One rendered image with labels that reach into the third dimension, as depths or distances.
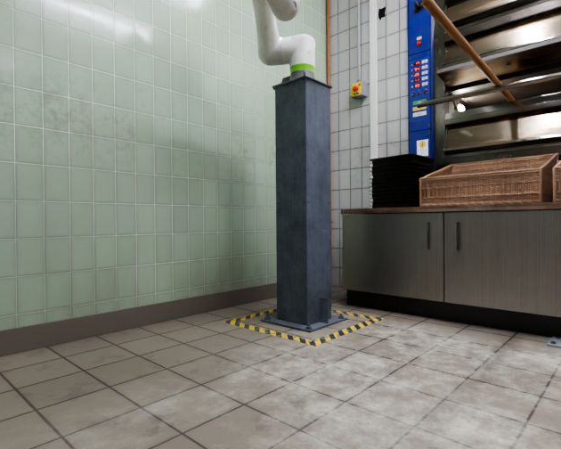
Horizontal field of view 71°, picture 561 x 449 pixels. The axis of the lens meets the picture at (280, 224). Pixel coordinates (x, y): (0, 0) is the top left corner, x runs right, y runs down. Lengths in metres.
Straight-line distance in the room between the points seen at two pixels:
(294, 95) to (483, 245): 1.14
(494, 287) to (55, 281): 1.93
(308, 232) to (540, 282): 1.02
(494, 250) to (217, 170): 1.50
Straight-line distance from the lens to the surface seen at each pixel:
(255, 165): 2.53
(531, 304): 2.05
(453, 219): 2.09
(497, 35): 2.83
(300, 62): 2.10
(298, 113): 1.96
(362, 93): 3.01
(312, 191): 1.91
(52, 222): 1.90
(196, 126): 2.28
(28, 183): 1.88
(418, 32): 2.98
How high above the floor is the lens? 0.51
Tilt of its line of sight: level
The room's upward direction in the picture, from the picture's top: straight up
